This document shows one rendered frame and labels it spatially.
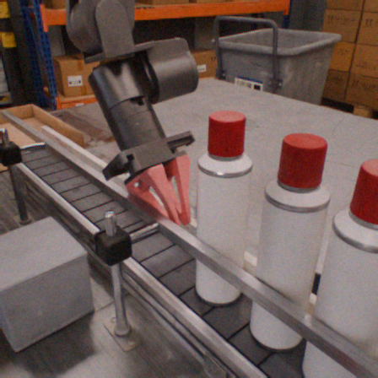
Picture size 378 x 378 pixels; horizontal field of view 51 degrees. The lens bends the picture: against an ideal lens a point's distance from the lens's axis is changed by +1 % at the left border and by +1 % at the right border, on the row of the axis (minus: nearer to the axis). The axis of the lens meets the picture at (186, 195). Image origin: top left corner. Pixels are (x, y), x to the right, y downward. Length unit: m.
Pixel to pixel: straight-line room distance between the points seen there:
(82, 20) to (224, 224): 0.25
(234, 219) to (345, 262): 0.12
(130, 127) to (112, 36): 0.10
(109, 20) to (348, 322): 0.36
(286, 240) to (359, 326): 0.08
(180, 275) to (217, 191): 0.15
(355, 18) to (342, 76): 0.48
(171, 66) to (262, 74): 2.16
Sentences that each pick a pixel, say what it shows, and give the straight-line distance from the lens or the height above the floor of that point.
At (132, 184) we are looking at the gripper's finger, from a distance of 0.46.
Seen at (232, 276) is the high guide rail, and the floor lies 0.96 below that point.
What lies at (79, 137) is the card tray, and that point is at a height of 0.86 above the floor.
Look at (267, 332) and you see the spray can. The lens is 0.40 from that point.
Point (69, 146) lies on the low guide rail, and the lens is 0.77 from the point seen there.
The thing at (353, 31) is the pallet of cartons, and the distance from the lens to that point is 3.97.
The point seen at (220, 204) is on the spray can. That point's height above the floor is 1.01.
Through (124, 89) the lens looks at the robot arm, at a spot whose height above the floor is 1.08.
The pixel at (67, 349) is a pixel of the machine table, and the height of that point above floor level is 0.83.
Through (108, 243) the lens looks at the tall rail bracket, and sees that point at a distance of 0.39.
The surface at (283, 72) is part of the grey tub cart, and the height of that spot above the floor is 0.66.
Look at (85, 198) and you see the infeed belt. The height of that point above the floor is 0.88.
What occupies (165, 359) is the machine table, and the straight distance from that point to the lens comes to 0.46.
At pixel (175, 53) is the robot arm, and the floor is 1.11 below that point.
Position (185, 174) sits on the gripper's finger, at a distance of 0.45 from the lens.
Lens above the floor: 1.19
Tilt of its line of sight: 30 degrees down
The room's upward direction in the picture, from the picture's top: straight up
